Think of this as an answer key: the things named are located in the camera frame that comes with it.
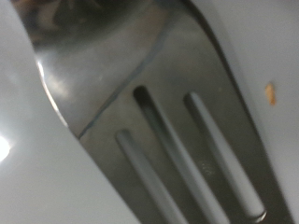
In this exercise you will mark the metal spatula with blue block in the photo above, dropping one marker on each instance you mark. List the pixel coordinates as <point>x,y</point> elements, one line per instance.
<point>174,62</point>

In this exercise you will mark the small bread crumb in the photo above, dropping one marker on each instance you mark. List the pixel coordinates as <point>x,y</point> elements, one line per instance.
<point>270,93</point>

